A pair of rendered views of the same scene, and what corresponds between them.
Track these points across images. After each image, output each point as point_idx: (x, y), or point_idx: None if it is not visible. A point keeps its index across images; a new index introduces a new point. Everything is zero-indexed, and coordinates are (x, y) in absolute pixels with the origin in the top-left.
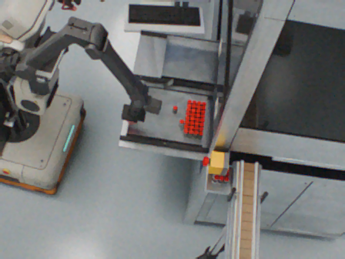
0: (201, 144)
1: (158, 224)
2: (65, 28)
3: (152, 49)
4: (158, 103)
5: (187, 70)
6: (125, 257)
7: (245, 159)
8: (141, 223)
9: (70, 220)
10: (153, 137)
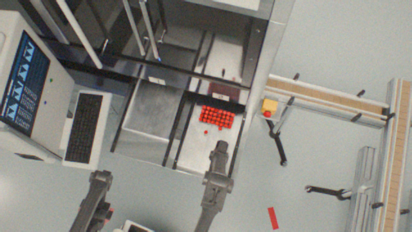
0: (242, 116)
1: (241, 171)
2: (213, 209)
3: (133, 143)
4: (223, 143)
5: (161, 115)
6: (266, 202)
7: None
8: (238, 185)
9: None
10: (232, 154)
